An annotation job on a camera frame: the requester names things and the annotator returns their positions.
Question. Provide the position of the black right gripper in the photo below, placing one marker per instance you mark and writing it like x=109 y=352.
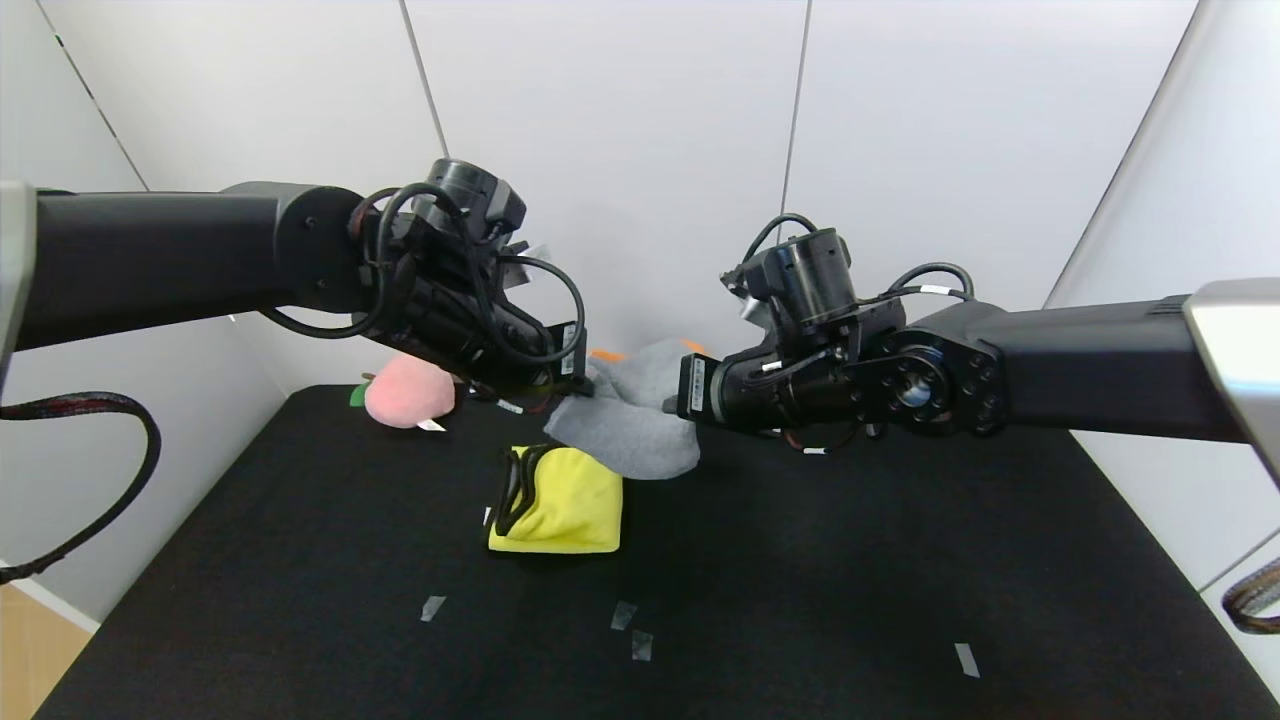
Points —
x=697 y=385

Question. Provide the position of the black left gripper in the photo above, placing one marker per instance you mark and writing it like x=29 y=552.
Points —
x=566 y=352

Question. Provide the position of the grey towel with orange stripes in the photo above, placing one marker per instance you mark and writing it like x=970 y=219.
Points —
x=635 y=420

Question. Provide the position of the yellow towel with black trim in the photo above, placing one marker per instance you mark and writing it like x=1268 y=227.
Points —
x=565 y=505

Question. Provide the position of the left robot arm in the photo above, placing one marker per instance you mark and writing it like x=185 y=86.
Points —
x=180 y=260

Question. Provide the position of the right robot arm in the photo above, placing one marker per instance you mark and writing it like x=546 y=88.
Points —
x=1050 y=360

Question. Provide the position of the pink plush peach toy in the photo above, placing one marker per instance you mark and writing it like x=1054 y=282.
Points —
x=405 y=395

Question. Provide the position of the clear tape piece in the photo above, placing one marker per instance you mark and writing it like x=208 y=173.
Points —
x=966 y=660
x=432 y=608
x=641 y=645
x=622 y=615

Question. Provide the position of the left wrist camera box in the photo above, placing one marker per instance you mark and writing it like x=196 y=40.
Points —
x=525 y=255

